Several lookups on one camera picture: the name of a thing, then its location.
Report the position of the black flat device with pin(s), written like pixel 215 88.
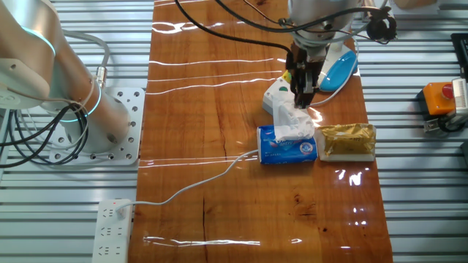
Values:
pixel 461 51

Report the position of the gold foil package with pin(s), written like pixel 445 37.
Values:
pixel 347 139
pixel 347 158

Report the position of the beige rounded object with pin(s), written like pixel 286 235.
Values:
pixel 415 3

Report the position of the white vented device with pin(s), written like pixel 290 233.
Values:
pixel 461 93

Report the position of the orange emergency stop box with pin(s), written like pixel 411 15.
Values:
pixel 437 98

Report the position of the white power strip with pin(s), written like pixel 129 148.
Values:
pixel 109 233

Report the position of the white pulled-out tissue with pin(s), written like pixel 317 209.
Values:
pixel 292 120

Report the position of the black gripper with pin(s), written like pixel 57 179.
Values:
pixel 302 60

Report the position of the grey metal bracket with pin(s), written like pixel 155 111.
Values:
pixel 433 124

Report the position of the silver robot mounting plate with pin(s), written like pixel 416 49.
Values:
pixel 133 120

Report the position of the blue tissue pack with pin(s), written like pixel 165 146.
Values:
pixel 285 151

